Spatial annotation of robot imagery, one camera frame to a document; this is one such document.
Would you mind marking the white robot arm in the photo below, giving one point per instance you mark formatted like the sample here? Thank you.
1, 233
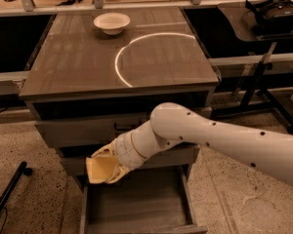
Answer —
171, 124

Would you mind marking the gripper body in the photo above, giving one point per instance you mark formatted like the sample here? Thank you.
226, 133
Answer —
124, 150

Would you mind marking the grey middle drawer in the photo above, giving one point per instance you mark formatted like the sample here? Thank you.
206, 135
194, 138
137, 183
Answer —
184, 154

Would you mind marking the grey bottom drawer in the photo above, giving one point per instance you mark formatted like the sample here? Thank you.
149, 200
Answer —
151, 201

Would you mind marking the grey top drawer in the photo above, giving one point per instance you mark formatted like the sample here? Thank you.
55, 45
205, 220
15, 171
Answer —
88, 130

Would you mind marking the black stand leg left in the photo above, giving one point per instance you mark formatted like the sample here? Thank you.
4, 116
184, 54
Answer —
22, 170

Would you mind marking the dark side table on stand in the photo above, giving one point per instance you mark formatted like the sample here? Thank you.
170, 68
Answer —
257, 96

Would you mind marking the black VR headset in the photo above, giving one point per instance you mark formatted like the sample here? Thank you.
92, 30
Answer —
273, 16

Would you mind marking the grey drawer cabinet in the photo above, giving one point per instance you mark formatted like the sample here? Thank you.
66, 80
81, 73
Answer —
82, 72

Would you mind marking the grey drawer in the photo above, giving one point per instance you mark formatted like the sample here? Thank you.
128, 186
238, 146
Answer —
151, 201
184, 154
88, 130

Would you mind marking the yellow sponge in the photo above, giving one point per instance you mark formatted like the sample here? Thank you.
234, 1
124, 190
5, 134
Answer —
101, 169

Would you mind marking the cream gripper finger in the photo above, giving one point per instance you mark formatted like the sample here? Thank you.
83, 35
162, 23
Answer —
105, 151
115, 173

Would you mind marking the white bowl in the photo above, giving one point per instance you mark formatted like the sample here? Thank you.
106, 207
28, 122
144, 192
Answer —
112, 23

